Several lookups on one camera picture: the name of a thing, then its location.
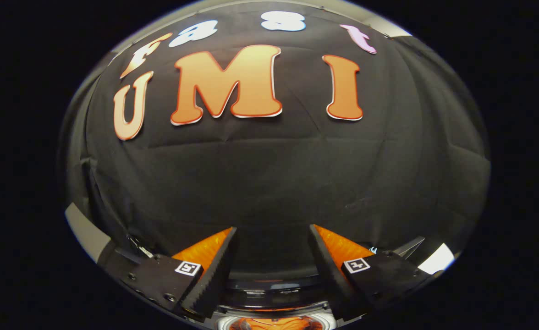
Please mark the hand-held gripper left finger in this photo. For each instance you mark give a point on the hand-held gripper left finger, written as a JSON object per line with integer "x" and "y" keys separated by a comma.
{"x": 212, "y": 279}

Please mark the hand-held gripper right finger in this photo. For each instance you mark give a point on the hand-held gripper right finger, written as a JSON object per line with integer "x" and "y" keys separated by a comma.
{"x": 331, "y": 275}

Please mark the orange polo shirt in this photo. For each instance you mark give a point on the orange polo shirt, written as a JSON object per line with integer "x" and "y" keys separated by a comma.
{"x": 274, "y": 324}

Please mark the black backdrop cloth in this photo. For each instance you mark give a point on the black backdrop cloth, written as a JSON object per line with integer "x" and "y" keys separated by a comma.
{"x": 274, "y": 174}

